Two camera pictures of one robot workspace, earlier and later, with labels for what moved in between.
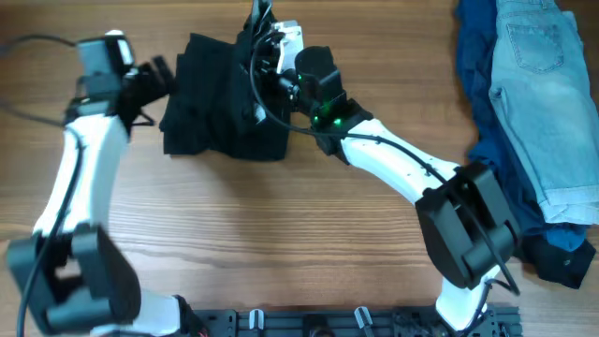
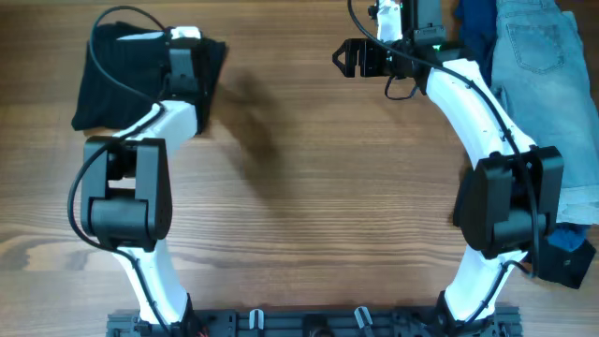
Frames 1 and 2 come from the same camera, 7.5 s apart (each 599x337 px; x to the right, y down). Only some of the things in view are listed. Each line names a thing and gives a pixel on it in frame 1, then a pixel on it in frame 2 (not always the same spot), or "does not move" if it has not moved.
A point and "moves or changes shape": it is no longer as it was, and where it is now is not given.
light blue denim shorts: x=548 y=106 does not move
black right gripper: x=264 y=80 to x=368 y=49
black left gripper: x=149 y=72 to x=167 y=73
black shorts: x=213 y=113 moves or changes shape
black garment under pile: x=561 y=267 does not move
